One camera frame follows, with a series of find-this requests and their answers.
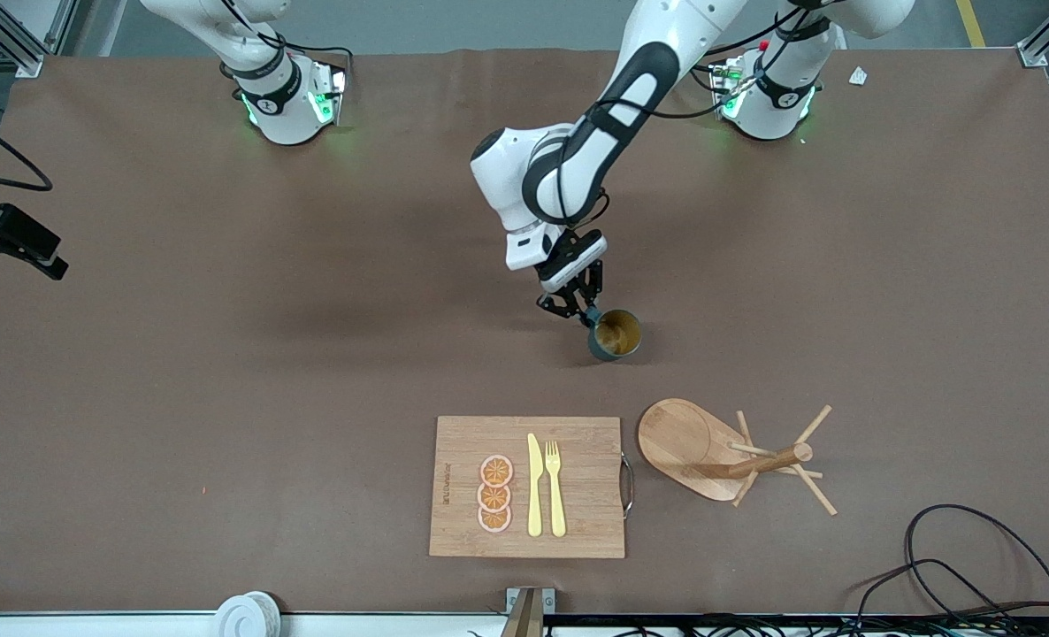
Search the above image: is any looped black cable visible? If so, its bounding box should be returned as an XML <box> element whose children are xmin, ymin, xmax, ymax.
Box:
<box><xmin>852</xmin><ymin>504</ymin><xmax>1049</xmax><ymax>625</ymax></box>

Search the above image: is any front camera mount bracket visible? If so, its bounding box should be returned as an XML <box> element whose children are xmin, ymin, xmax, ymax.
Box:
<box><xmin>500</xmin><ymin>587</ymin><xmax>556</xmax><ymax>637</ymax></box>

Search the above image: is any bamboo cutting board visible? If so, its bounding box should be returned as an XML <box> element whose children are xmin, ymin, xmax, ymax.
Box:
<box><xmin>428</xmin><ymin>416</ymin><xmax>627</xmax><ymax>559</ymax></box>

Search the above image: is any teal mug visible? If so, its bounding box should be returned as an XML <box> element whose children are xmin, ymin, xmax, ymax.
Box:
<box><xmin>585</xmin><ymin>305</ymin><xmax>643</xmax><ymax>362</ymax></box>

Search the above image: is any thin black cable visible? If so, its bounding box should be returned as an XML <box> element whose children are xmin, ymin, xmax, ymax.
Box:
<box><xmin>843</xmin><ymin>557</ymin><xmax>1021</xmax><ymax>620</ymax></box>

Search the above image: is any yellow plastic fork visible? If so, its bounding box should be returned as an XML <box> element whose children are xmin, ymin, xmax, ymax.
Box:
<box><xmin>545</xmin><ymin>440</ymin><xmax>568</xmax><ymax>538</ymax></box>

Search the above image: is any black camera clamp device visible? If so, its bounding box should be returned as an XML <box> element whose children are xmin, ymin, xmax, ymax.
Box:
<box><xmin>0</xmin><ymin>181</ymin><xmax>70</xmax><ymax>281</ymax></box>

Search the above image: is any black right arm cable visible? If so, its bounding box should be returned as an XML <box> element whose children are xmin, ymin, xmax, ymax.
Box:
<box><xmin>219</xmin><ymin>0</ymin><xmax>355</xmax><ymax>98</ymax></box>

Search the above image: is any white tape roll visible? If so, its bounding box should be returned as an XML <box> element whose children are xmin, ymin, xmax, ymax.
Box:
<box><xmin>213</xmin><ymin>591</ymin><xmax>282</xmax><ymax>637</ymax></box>

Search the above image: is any black camera cable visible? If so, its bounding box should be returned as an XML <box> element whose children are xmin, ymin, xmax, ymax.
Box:
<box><xmin>0</xmin><ymin>104</ymin><xmax>54</xmax><ymax>193</ymax></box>

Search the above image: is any yellow plastic knife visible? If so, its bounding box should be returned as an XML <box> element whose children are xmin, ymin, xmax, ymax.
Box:
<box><xmin>527</xmin><ymin>433</ymin><xmax>544</xmax><ymax>538</ymax></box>

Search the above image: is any wooden mug rack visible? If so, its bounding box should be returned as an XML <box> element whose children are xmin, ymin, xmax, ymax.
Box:
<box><xmin>638</xmin><ymin>398</ymin><xmax>839</xmax><ymax>517</ymax></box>

